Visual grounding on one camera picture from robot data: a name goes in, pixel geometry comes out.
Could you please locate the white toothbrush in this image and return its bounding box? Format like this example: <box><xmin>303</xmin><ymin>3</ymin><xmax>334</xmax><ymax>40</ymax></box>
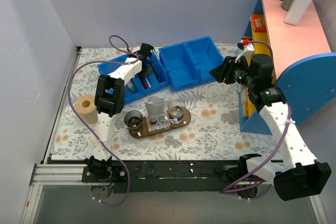
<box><xmin>145</xmin><ymin>77</ymin><xmax>151</xmax><ymax>88</ymax></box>

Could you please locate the clear textured acrylic holder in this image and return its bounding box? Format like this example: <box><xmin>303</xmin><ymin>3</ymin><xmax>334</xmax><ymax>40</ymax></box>
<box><xmin>146</xmin><ymin>110</ymin><xmax>171</xmax><ymax>133</ymax></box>

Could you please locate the clear plastic cup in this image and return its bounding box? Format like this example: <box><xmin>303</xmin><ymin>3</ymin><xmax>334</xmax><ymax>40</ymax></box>
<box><xmin>167</xmin><ymin>99</ymin><xmax>186</xmax><ymax>120</ymax></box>

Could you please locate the dark smoked plastic cup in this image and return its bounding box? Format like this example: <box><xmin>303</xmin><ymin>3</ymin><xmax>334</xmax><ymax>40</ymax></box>
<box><xmin>124</xmin><ymin>110</ymin><xmax>143</xmax><ymax>134</ymax></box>

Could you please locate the light blue toothbrush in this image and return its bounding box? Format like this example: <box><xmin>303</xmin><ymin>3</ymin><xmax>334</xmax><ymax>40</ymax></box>
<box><xmin>150</xmin><ymin>118</ymin><xmax>179</xmax><ymax>124</ymax></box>

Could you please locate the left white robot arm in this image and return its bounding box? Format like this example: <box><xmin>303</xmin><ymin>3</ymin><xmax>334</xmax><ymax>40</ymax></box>
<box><xmin>85</xmin><ymin>43</ymin><xmax>154</xmax><ymax>182</ymax></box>

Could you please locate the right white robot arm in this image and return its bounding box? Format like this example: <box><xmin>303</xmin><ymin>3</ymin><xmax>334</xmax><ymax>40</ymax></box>
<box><xmin>209</xmin><ymin>54</ymin><xmax>332</xmax><ymax>201</ymax></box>

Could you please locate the red toothbrush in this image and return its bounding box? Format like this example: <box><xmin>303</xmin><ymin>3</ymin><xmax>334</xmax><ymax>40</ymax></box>
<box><xmin>140</xmin><ymin>77</ymin><xmax>148</xmax><ymax>90</ymax></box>

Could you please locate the oval wooden tray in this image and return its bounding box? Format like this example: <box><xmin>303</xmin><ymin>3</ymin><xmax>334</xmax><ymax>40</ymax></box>
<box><xmin>128</xmin><ymin>110</ymin><xmax>191</xmax><ymax>139</ymax></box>

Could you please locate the left blue divided bin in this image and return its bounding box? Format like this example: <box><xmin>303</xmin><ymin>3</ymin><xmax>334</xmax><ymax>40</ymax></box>
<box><xmin>98</xmin><ymin>52</ymin><xmax>170</xmax><ymax>104</ymax></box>

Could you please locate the blue divided bin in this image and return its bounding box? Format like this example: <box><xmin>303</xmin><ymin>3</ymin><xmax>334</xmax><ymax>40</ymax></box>
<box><xmin>159</xmin><ymin>36</ymin><xmax>224</xmax><ymax>91</ymax></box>
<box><xmin>98</xmin><ymin>52</ymin><xmax>170</xmax><ymax>104</ymax></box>

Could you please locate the white tube green cap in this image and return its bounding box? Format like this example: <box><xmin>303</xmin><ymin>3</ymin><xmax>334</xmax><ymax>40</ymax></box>
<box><xmin>127</xmin><ymin>78</ymin><xmax>137</xmax><ymax>93</ymax></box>

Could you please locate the sponge package box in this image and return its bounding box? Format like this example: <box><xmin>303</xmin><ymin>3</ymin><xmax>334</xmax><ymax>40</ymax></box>
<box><xmin>237</xmin><ymin>84</ymin><xmax>249</xmax><ymax>118</ymax></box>

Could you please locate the right blue divided bin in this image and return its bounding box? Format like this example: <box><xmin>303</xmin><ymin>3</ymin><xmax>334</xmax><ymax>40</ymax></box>
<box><xmin>159</xmin><ymin>36</ymin><xmax>224</xmax><ymax>91</ymax></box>

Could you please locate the floral table mat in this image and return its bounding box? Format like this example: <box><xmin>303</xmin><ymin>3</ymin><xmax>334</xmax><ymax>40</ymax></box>
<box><xmin>50</xmin><ymin>48</ymin><xmax>278</xmax><ymax>162</ymax></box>

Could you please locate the orange snack box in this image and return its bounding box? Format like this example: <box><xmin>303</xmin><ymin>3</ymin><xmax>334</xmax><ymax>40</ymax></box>
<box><xmin>250</xmin><ymin>14</ymin><xmax>267</xmax><ymax>33</ymax></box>

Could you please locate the blue pink shelf unit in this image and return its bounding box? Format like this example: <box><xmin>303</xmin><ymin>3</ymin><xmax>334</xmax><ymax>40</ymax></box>
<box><xmin>253</xmin><ymin>0</ymin><xmax>335</xmax><ymax>124</ymax></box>

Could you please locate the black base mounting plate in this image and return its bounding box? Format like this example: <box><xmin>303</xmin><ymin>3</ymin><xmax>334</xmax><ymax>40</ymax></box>
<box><xmin>81</xmin><ymin>159</ymin><xmax>270</xmax><ymax>196</ymax></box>

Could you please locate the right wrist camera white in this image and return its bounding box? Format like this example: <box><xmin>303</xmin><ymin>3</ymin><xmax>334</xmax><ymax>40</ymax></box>
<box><xmin>235</xmin><ymin>39</ymin><xmax>255</xmax><ymax>62</ymax></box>

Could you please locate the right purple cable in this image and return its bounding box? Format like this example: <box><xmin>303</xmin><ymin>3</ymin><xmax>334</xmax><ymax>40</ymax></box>
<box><xmin>223</xmin><ymin>40</ymin><xmax>292</xmax><ymax>195</ymax></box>

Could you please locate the purple cable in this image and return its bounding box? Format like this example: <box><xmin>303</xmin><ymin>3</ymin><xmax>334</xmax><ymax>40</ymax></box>
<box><xmin>223</xmin><ymin>40</ymin><xmax>292</xmax><ymax>195</ymax></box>
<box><xmin>67</xmin><ymin>35</ymin><xmax>140</xmax><ymax>207</ymax></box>

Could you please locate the wooden ring roll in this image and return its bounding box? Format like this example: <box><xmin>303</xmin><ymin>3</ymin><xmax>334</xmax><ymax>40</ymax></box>
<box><xmin>75</xmin><ymin>94</ymin><xmax>98</xmax><ymax>125</ymax></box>

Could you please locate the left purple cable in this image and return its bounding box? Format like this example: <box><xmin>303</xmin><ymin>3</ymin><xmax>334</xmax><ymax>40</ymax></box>
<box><xmin>67</xmin><ymin>35</ymin><xmax>140</xmax><ymax>207</ymax></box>

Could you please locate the aluminium frame rail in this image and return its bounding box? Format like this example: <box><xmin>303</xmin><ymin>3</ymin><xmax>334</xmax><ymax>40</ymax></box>
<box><xmin>20</xmin><ymin>162</ymin><xmax>87</xmax><ymax>224</ymax></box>

